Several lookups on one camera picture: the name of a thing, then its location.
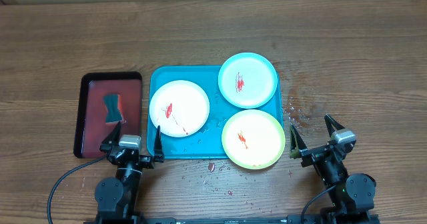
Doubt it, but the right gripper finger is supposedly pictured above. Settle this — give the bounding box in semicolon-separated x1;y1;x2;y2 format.
324;114;345;137
289;124;308;159

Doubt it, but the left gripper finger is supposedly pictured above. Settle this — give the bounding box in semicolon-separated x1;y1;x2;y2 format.
99;122;121;152
153;125;164;163

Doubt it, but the dark green sponge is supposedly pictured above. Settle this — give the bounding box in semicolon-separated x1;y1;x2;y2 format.
103;94;123;123

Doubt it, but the yellow-green plate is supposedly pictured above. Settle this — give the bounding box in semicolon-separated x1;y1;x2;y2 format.
222;109;286;170

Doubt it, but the white plate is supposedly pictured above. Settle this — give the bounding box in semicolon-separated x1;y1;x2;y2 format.
149;80;209;137

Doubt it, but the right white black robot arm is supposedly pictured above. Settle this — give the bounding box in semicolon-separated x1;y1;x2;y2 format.
286;114;380;224

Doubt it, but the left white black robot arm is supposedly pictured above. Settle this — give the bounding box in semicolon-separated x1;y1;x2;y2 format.
95;122;165;223

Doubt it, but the black tray with red water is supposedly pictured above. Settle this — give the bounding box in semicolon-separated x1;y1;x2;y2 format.
73;71;142;158

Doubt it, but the teal plastic serving tray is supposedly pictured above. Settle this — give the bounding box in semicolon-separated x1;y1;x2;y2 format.
149;65;284;159

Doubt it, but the light blue plate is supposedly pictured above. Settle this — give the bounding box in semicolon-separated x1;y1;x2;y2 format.
218;52;278;109

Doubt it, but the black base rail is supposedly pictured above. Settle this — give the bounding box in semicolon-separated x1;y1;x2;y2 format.
83;213;381;224

